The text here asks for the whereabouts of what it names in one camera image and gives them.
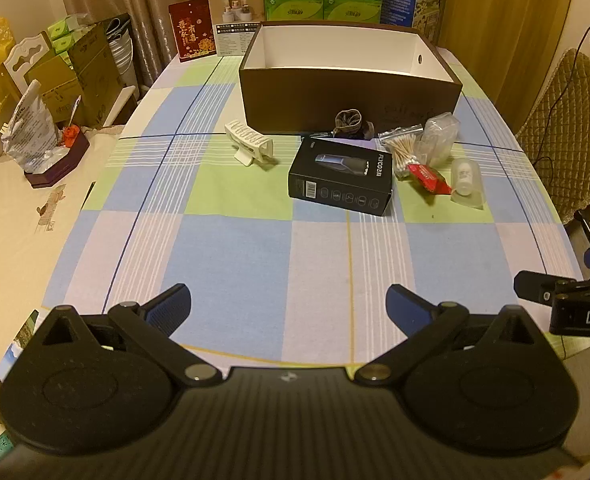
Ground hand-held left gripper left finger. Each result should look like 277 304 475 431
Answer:
42 283 222 387

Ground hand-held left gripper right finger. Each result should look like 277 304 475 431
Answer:
355 284 546 387

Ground clear plastic cup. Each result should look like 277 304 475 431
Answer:
447 158 486 210

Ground red snack packet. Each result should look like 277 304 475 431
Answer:
406 162 454 196

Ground small white bottle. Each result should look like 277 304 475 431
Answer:
451 158 477 196

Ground black shaver box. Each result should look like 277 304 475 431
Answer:
288 135 395 217

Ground bag of cotton swabs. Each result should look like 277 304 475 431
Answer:
379 124 423 181

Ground clear plastic swab box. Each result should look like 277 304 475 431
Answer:
415 114 460 168

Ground white plastic clip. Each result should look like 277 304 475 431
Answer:
224 119 275 167

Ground dark brown scrunchie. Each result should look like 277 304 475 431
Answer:
334 109 376 138

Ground brown cardboard storage box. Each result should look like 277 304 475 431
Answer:
238 21 463 137

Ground checked cloth desktop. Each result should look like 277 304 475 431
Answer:
42 35 588 367

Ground chair with quilted cover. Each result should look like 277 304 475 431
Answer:
515 49 590 226

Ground cream printed cloth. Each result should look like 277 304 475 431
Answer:
0 125 128 376

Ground dark red tray box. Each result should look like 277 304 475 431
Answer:
24 132 91 189

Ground printed plastic bag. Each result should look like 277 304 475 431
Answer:
1 79 62 173

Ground brown cardboard boxes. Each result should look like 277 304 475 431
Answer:
25 12 138 128

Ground golden curtain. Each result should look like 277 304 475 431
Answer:
440 0 580 128

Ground metal bucket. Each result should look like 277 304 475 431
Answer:
106 17 137 91

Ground red gift box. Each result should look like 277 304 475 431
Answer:
168 0 217 63

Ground white carved chair back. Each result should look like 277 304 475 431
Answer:
2 30 57 92

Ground small green tissue boxes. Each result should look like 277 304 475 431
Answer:
48 16 85 57

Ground white product box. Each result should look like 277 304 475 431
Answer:
207 0 265 57

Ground black power cable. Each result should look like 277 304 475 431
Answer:
530 25 590 167

